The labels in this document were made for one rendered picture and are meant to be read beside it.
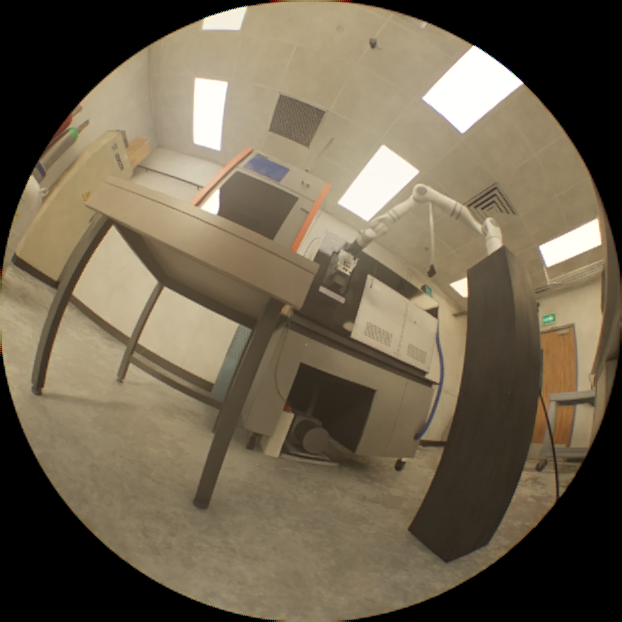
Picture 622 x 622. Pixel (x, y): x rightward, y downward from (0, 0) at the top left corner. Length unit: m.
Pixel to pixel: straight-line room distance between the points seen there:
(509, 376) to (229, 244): 0.83
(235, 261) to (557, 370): 4.34
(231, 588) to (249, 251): 0.70
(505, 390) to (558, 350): 3.70
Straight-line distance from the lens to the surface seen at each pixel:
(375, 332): 1.40
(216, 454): 0.56
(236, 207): 0.67
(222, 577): 0.53
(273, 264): 0.47
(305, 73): 2.53
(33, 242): 3.02
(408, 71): 2.36
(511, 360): 0.73
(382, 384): 1.34
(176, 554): 0.53
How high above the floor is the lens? 0.44
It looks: 20 degrees up
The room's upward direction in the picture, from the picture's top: 21 degrees clockwise
